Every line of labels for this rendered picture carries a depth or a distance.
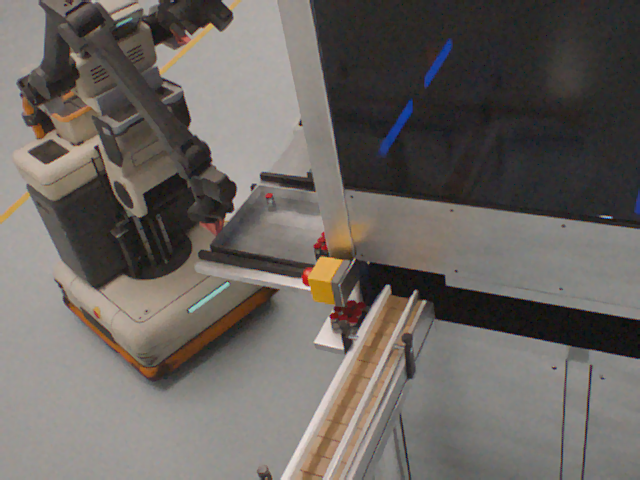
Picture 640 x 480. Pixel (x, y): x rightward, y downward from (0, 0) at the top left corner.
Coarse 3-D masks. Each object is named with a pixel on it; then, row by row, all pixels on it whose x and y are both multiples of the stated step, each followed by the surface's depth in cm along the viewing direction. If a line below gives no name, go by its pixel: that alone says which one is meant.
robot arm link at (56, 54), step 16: (48, 0) 178; (64, 0) 180; (80, 0) 179; (48, 16) 183; (64, 16) 176; (80, 16) 177; (96, 16) 179; (48, 32) 190; (80, 32) 177; (48, 48) 197; (64, 48) 195; (48, 64) 204; (64, 64) 203; (32, 80) 212; (48, 80) 207; (48, 96) 212
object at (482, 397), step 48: (480, 336) 170; (528, 336) 165; (576, 336) 163; (624, 336) 161; (432, 384) 188; (480, 384) 181; (528, 384) 174; (576, 384) 168; (624, 384) 162; (432, 432) 201; (480, 432) 193; (528, 432) 185; (576, 432) 177; (624, 432) 171
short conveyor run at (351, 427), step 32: (384, 320) 168; (416, 320) 166; (352, 352) 157; (384, 352) 156; (416, 352) 164; (352, 384) 156; (384, 384) 154; (320, 416) 146; (352, 416) 150; (384, 416) 151; (320, 448) 146; (352, 448) 145; (384, 448) 153
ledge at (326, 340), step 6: (324, 324) 177; (330, 324) 176; (324, 330) 175; (330, 330) 175; (318, 336) 174; (324, 336) 174; (330, 336) 174; (336, 336) 173; (318, 342) 173; (324, 342) 173; (330, 342) 172; (336, 342) 172; (318, 348) 174; (324, 348) 173; (330, 348) 172; (336, 348) 171; (342, 348) 171; (342, 354) 172
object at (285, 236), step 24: (264, 192) 217; (288, 192) 213; (312, 192) 210; (240, 216) 210; (264, 216) 210; (288, 216) 209; (312, 216) 207; (216, 240) 202; (240, 240) 204; (264, 240) 203; (288, 240) 201; (312, 240) 200; (288, 264) 191; (312, 264) 188
